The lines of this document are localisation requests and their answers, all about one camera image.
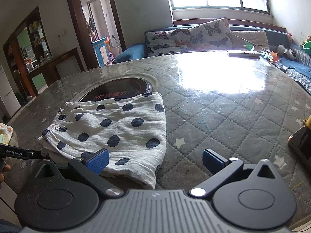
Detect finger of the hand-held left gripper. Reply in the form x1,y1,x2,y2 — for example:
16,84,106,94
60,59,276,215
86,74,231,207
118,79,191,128
31,150,50,162

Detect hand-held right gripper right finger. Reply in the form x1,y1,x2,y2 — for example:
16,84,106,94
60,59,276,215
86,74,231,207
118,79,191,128
190,148,279,198

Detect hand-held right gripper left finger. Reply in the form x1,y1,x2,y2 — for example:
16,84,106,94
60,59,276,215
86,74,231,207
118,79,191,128
34,149,124,198

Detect white polka dot clothes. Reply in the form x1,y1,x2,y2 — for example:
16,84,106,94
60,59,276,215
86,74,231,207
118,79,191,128
38,92,168,190

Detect hanging clothes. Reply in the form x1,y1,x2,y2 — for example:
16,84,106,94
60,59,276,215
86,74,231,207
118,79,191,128
86,16,98,40

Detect person's left hand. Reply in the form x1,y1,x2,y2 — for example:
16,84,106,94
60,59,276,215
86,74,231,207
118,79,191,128
0,164,11,184

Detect colourful printed cloth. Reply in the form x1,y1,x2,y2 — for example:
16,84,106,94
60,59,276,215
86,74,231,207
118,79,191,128
0,123,19,151

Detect grey quilted star table cover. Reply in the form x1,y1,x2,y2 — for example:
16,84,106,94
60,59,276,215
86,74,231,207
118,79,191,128
5,52,311,224

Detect white floor mop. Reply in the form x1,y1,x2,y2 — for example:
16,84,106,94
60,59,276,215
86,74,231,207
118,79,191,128
22,81,35,102

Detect white fridge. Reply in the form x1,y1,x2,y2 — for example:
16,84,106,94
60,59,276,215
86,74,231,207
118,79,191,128
0,65,22,119

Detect round black induction cooktop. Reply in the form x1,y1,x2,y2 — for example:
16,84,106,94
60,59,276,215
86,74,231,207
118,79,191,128
70,77,158,102

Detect black phone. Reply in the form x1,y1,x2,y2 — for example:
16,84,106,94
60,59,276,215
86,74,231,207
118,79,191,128
288,126,311,166

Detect dark wooden console table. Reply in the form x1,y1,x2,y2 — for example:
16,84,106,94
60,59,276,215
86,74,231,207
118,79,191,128
25,47,88,97

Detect dark wooden shelf unit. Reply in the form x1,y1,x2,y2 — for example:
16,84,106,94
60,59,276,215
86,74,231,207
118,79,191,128
2,6,53,100

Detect small blue cabinet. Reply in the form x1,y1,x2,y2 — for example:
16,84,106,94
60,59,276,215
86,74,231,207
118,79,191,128
92,37,110,67

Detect flat book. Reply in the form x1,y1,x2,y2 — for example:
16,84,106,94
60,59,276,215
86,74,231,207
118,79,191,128
227,50,260,59

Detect blue sofa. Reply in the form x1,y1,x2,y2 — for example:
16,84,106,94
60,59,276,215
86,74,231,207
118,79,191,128
112,24,311,95

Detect thin stick with green flag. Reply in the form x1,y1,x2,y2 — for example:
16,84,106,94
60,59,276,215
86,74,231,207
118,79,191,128
232,34,271,54

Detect beige cushion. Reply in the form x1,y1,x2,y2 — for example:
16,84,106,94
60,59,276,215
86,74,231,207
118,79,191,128
230,30,270,52

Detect grey plush toy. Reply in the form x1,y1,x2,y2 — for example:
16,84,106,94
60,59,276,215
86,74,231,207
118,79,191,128
277,45,298,62

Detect green plush toy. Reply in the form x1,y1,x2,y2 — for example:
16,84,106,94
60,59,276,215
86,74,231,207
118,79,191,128
300,36,311,52

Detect dark wooden door frame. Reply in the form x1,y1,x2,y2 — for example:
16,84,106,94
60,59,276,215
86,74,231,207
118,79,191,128
64,0,127,70

